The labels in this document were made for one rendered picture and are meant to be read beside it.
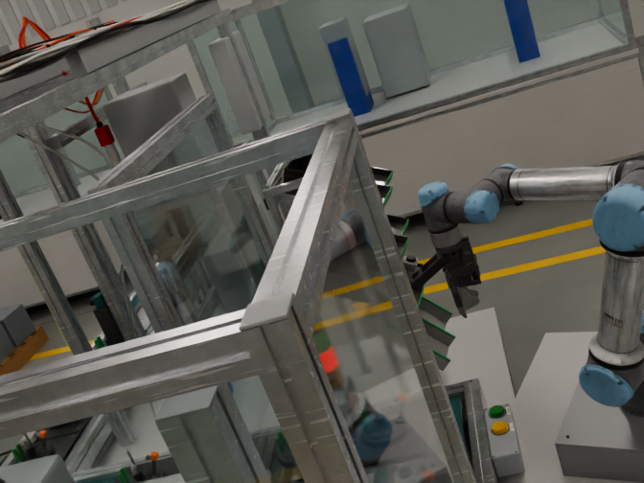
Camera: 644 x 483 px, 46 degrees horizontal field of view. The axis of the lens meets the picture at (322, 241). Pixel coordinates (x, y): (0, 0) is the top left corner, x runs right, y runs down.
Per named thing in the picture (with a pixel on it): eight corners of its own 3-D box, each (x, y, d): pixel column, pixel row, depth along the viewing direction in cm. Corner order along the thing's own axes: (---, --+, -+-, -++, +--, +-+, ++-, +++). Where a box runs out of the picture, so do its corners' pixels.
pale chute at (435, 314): (446, 323, 246) (452, 312, 244) (441, 345, 235) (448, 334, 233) (370, 281, 247) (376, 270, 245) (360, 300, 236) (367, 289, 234)
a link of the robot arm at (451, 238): (428, 237, 186) (428, 224, 193) (434, 253, 187) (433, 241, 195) (459, 228, 184) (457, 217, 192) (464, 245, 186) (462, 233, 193)
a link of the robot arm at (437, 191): (436, 193, 179) (408, 194, 185) (448, 234, 183) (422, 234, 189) (455, 178, 184) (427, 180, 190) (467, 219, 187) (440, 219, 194)
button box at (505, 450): (515, 421, 204) (509, 402, 202) (525, 472, 185) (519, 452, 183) (489, 426, 206) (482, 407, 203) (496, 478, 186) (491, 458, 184)
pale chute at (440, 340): (448, 347, 233) (455, 336, 230) (443, 371, 221) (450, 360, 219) (367, 302, 234) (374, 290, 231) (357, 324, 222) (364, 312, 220)
